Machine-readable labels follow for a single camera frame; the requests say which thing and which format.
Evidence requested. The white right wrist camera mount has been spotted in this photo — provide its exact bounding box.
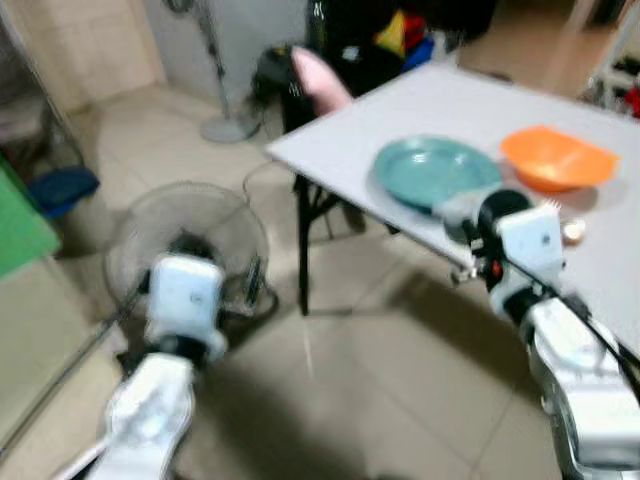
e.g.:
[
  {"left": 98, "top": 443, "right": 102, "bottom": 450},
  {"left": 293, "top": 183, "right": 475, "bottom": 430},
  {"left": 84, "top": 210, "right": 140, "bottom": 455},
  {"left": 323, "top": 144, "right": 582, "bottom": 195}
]
[{"left": 494, "top": 204, "right": 567, "bottom": 293}]

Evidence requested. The green board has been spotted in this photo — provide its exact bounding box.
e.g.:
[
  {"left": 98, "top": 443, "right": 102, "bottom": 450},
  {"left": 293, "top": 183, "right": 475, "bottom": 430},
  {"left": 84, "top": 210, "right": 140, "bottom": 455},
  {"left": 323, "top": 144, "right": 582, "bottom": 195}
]
[{"left": 0, "top": 150, "right": 62, "bottom": 282}]

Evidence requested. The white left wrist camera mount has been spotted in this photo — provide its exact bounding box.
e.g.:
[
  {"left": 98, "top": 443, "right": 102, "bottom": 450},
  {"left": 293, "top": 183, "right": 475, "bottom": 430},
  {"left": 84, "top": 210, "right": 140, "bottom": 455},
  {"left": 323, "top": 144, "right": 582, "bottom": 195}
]
[{"left": 145, "top": 254, "right": 227, "bottom": 346}]

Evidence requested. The black floor fan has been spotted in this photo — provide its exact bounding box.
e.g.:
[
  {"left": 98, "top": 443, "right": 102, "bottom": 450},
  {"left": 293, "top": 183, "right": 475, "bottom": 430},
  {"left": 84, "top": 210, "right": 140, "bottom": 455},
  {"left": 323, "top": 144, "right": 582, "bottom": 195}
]
[{"left": 104, "top": 180, "right": 283, "bottom": 323}]

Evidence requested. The teal round plate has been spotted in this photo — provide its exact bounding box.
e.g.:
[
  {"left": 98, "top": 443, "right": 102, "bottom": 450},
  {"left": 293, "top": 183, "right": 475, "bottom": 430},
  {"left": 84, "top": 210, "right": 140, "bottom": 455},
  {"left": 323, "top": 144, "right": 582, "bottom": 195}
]
[{"left": 372, "top": 135, "right": 504, "bottom": 214}]

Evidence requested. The blue bag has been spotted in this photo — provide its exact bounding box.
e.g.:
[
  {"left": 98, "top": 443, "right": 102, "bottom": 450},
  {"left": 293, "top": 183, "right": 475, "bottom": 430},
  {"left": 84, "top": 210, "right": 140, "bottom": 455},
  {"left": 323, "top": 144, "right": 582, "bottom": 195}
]
[{"left": 404, "top": 35, "right": 437, "bottom": 72}]

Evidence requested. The orange plastic bowl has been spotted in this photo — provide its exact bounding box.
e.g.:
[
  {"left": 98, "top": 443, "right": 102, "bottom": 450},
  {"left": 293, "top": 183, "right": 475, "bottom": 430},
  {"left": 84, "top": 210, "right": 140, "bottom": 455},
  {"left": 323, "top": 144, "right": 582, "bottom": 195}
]
[{"left": 499, "top": 124, "right": 620, "bottom": 194}]

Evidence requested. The pink cushion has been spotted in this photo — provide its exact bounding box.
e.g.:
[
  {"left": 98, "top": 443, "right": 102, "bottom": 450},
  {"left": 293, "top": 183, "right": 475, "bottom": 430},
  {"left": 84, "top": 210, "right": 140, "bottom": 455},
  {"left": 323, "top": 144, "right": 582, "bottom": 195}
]
[{"left": 290, "top": 45, "right": 354, "bottom": 117}]

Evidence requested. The yellow bag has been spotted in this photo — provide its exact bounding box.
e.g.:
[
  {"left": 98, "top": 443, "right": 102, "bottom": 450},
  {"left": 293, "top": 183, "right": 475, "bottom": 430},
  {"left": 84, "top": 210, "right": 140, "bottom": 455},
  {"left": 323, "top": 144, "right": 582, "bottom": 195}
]
[{"left": 374, "top": 9, "right": 410, "bottom": 60}]

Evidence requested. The dark blue stool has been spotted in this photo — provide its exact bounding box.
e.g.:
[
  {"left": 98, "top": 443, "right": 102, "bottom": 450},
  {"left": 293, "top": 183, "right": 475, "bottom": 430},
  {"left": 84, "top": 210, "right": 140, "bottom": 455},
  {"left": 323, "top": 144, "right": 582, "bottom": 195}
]
[{"left": 27, "top": 165, "right": 102, "bottom": 220}]

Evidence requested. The white folding table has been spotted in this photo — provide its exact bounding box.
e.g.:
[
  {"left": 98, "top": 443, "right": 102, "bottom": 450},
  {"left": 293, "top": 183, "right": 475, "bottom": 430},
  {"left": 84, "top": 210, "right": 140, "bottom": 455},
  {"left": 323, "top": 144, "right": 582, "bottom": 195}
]
[{"left": 265, "top": 62, "right": 640, "bottom": 353}]

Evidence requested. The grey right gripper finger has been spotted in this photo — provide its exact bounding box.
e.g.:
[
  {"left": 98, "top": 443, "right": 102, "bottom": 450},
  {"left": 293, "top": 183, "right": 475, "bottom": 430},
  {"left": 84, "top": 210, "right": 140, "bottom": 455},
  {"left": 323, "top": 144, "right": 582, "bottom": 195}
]
[{"left": 434, "top": 194, "right": 483, "bottom": 229}]

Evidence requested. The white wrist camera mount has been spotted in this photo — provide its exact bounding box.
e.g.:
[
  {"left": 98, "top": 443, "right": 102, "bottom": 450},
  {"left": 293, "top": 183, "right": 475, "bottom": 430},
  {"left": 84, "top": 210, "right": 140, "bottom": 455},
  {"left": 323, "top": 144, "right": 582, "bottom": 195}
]
[
  {"left": 145, "top": 254, "right": 227, "bottom": 346},
  {"left": 494, "top": 204, "right": 567, "bottom": 293}
]

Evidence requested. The grey standing fan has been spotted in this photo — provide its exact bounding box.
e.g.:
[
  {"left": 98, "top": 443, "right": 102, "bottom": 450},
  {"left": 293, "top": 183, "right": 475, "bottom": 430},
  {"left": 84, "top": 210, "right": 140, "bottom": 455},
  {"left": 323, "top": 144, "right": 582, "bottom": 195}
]
[{"left": 163, "top": 0, "right": 263, "bottom": 144}]

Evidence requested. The black chair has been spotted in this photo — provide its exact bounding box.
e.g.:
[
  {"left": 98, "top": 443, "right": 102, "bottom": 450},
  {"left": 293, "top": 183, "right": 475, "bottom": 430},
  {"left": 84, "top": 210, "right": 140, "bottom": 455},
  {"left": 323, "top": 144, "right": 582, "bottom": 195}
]
[{"left": 249, "top": 45, "right": 333, "bottom": 137}]

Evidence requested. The white metal rack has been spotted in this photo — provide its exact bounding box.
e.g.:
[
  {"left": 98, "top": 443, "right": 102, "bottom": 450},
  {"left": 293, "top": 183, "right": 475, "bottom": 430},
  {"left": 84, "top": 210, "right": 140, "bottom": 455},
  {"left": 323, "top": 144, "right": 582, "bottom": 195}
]
[{"left": 584, "top": 8, "right": 640, "bottom": 111}]

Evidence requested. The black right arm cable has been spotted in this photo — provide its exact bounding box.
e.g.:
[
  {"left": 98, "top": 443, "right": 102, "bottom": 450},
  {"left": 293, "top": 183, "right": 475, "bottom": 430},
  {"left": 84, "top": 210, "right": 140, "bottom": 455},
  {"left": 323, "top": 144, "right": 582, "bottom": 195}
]
[{"left": 497, "top": 252, "right": 640, "bottom": 403}]

